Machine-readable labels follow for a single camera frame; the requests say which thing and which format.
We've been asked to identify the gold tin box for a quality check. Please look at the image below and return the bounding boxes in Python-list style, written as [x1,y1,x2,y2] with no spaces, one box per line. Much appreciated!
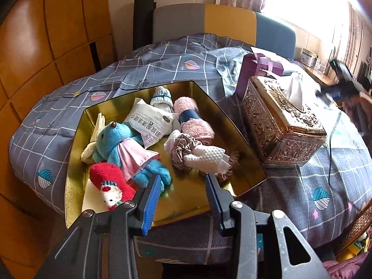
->
[64,80,267,229]

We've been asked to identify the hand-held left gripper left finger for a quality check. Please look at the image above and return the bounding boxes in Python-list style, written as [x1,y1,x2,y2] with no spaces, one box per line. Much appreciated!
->
[34,174,163,279]

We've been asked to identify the gold embossed tissue box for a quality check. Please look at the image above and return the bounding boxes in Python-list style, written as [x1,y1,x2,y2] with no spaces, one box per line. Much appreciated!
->
[242,76,327,167]

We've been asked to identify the white wet wipes pack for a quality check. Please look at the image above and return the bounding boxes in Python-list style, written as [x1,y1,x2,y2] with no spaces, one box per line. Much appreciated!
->
[123,98,178,149]

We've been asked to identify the black rolled mat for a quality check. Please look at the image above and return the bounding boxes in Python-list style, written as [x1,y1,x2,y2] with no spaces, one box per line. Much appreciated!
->
[133,0,154,51]

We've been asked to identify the pink quilted garment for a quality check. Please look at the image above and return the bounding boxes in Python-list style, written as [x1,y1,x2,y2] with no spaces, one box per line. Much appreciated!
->
[322,251,372,279]

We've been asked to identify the pink striped curtain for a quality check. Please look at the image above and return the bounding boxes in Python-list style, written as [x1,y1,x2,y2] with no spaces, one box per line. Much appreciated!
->
[343,3,364,73]

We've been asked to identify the pink towel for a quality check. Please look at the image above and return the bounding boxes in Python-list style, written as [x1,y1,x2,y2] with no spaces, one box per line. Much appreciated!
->
[173,97,216,146]

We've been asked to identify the white boxes on desk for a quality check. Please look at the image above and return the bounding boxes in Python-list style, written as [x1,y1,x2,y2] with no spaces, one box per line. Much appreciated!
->
[301,48,316,66]

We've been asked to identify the blue plush toy pink dress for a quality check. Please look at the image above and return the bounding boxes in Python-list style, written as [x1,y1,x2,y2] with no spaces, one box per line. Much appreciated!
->
[93,121,173,187]

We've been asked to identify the grey yellow blue headboard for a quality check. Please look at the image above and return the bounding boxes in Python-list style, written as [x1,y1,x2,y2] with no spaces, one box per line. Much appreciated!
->
[153,3,296,60]

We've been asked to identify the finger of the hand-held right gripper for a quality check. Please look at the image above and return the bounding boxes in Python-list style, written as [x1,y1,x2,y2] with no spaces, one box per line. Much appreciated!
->
[320,89,344,102]

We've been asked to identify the grey checked blanket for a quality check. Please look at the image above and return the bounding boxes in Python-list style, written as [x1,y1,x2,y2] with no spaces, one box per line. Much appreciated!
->
[9,33,372,263]

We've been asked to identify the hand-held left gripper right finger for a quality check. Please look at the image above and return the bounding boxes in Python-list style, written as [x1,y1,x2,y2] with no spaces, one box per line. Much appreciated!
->
[205,173,332,279]

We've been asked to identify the person's right forearm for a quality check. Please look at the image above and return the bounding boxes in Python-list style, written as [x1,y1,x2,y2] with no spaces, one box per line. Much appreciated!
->
[349,91,372,131]

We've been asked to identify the wooden wardrobe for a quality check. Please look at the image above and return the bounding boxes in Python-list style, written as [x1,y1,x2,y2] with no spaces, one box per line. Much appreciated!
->
[0,0,118,279]

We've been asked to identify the red plush doll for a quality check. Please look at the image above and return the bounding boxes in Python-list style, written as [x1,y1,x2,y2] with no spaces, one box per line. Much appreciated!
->
[89,163,137,211]

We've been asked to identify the purple cardboard box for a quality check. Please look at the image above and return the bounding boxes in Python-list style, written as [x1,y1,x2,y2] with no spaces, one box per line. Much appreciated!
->
[235,53,287,99]

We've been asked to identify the white tissue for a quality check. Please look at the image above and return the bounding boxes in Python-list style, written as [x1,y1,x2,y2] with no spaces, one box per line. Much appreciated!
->
[280,73,309,112]

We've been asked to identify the wooden desk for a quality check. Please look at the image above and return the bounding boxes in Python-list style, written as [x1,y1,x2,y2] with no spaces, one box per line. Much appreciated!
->
[302,64,332,86]

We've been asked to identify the wicker chair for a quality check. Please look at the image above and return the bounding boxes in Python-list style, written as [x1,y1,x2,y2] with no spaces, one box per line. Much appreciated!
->
[335,208,372,256]

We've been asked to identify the window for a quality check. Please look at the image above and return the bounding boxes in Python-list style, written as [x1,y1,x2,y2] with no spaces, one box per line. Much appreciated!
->
[262,0,358,50]

